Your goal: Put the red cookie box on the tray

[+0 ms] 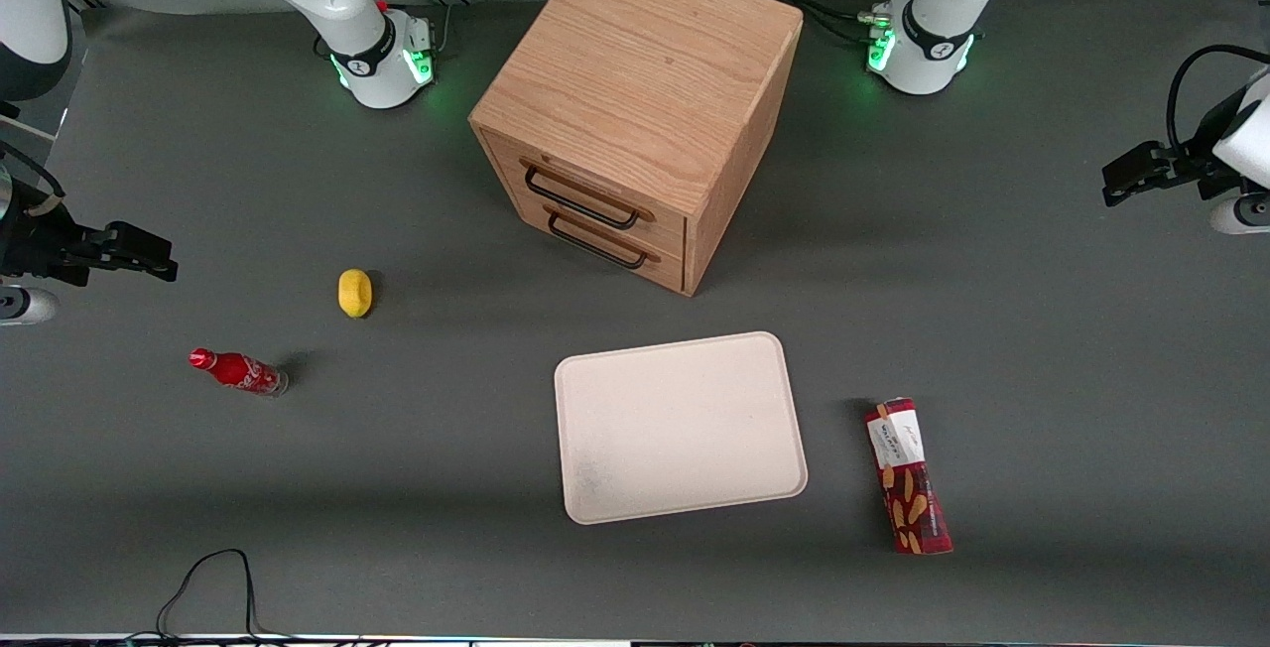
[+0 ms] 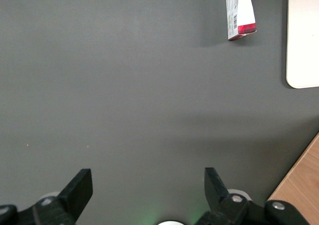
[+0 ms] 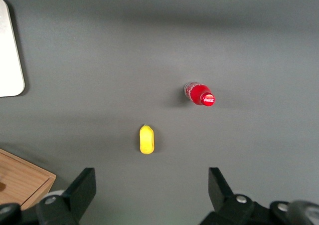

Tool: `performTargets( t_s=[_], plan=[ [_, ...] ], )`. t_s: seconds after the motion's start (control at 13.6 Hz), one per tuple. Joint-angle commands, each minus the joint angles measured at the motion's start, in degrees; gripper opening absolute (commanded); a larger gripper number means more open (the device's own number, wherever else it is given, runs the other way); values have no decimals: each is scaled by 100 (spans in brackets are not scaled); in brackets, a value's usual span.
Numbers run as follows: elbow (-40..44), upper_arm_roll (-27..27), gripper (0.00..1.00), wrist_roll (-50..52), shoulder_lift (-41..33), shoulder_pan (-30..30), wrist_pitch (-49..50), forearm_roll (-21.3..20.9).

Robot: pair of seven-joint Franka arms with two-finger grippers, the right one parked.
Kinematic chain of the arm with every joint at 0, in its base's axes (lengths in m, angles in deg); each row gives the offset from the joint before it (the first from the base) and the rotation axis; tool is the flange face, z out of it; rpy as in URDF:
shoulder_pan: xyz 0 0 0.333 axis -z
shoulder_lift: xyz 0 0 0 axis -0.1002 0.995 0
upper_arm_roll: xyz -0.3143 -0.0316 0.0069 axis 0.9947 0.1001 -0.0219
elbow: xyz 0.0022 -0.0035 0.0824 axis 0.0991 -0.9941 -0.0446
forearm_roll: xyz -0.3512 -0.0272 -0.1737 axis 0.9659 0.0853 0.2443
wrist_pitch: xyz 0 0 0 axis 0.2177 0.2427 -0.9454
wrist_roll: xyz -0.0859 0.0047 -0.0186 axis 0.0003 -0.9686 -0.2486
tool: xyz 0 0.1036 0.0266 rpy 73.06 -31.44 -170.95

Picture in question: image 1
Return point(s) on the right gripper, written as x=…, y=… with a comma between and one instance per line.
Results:
x=40, y=242

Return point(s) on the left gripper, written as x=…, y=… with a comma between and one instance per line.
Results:
x=1187, y=169

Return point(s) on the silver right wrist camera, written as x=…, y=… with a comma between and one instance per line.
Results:
x=25, y=306

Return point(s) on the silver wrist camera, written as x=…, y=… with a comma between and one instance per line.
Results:
x=1240, y=215
x=25, y=306

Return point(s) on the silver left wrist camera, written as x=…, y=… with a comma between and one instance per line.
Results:
x=1240, y=215

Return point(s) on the yellow lemon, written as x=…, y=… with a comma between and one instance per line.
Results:
x=354, y=293

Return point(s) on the oak wooden drawer cabinet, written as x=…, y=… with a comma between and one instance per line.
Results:
x=645, y=62

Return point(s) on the beige plastic tray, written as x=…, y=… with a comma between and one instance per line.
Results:
x=665, y=429

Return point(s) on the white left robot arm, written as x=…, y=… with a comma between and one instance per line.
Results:
x=933, y=42

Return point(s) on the red cola bottle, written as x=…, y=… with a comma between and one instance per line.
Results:
x=238, y=370

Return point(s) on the red cookie box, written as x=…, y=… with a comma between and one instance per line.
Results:
x=908, y=488

